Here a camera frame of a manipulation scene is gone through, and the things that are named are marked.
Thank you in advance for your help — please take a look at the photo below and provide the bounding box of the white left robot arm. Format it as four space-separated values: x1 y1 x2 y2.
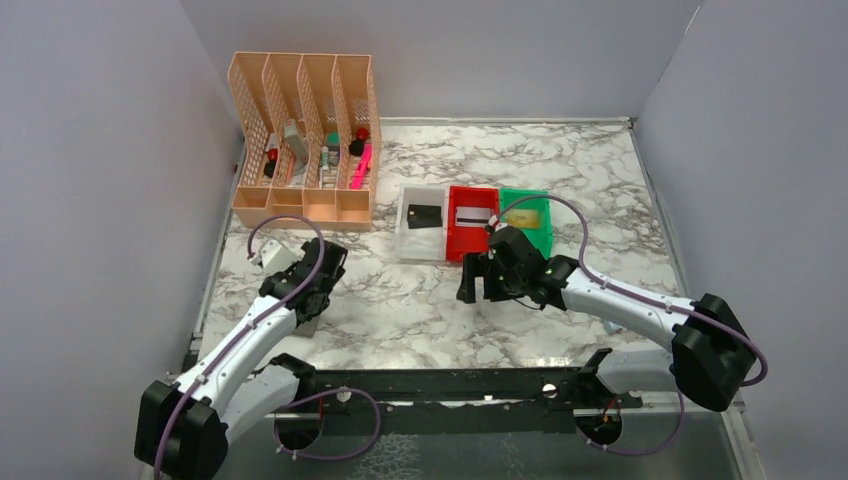
134 238 348 479

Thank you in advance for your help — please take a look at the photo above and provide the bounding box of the red black stamp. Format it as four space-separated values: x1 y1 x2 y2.
348 128 370 157

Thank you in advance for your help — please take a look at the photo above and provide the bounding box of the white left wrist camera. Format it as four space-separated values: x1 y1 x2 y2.
250 240 299 274

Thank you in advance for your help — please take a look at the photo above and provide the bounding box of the gold card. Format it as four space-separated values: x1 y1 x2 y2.
504 209 540 229

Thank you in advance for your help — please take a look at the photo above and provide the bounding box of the pink highlighter pen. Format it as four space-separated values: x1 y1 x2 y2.
350 143 373 190

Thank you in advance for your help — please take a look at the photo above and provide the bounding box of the green plastic bin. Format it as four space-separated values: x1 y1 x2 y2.
499 188 554 257

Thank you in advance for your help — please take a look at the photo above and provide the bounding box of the grey box in organizer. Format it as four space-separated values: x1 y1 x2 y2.
282 120 309 162

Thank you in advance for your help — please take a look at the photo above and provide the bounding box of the black mounting rail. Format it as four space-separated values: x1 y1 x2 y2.
165 367 644 439

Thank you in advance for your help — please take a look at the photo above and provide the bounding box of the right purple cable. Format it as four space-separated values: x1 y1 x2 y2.
493 193 770 458

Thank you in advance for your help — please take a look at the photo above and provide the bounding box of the white striped card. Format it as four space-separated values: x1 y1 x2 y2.
455 206 495 228

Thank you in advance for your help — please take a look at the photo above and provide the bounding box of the peach plastic desk organizer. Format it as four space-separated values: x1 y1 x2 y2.
227 52 382 231

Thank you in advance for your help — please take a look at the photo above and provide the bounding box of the red plastic bin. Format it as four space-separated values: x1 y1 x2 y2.
445 185 499 263

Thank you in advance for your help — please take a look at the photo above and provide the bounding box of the green capped bottle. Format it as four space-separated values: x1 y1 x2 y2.
325 132 340 167

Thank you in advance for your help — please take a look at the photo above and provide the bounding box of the black card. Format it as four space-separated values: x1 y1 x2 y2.
406 204 443 230

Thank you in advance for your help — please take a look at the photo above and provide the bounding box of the grey metal card holder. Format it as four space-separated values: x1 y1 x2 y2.
292 313 322 339

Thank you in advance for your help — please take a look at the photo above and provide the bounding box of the white plastic bin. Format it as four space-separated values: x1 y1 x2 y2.
394 184 449 262

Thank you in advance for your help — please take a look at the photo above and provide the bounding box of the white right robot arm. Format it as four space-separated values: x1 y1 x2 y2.
457 226 758 412

